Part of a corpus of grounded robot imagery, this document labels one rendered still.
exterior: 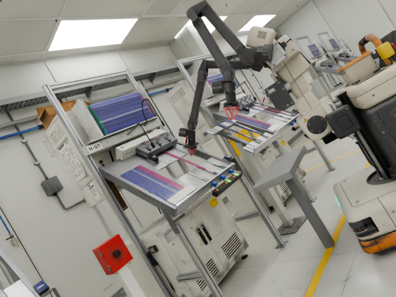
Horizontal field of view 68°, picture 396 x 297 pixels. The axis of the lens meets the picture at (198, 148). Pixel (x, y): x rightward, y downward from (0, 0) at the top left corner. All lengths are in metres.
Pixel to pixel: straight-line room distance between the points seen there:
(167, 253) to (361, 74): 1.55
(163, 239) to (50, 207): 1.79
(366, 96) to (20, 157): 3.23
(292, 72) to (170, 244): 1.32
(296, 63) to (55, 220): 2.82
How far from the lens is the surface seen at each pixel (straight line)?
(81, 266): 3.54
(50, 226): 3.51
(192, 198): 1.85
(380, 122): 1.63
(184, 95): 3.32
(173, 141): 2.41
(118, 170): 2.15
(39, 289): 1.44
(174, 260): 2.07
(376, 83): 1.62
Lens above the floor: 0.92
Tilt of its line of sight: 1 degrees up
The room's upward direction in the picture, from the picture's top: 31 degrees counter-clockwise
